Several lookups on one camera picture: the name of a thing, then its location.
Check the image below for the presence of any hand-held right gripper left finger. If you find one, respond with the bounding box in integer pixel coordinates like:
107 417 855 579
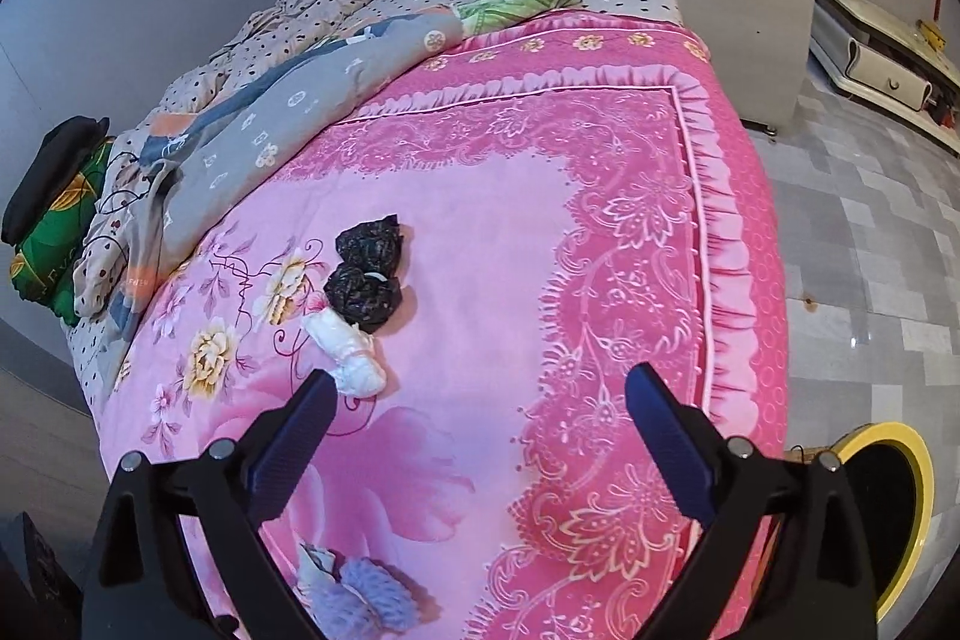
81 368 340 640

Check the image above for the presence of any green leaf print pillow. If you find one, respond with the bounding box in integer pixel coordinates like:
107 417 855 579
9 136 113 326

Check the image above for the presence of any balled black plastic bag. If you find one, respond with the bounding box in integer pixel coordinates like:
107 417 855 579
322 263 406 335

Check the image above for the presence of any grey crumpled cloth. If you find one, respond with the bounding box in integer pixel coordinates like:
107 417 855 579
296 541 347 594

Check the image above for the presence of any white bedside cabinet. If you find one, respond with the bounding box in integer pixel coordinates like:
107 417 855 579
645 0 815 135

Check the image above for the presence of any black cloth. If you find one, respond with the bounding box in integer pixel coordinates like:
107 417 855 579
0 115 112 245

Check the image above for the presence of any white plastic bag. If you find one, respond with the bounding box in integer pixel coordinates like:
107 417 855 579
302 302 389 397

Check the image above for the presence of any blue grey sock bundle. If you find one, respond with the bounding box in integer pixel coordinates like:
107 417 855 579
330 556 421 633

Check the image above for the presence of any green leaf print cloth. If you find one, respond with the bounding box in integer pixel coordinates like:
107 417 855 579
457 0 582 37

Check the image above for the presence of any pink floral bedspread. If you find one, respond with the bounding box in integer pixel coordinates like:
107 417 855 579
90 10 792 640

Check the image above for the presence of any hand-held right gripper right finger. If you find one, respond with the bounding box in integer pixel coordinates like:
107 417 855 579
624 362 878 640

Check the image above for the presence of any yellow-rimmed black bin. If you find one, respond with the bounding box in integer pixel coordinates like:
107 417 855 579
836 424 937 626

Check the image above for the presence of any grey floral quilt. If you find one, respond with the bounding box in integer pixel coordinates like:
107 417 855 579
97 6 466 341

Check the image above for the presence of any white low cabinet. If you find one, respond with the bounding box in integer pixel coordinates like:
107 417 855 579
810 0 960 157

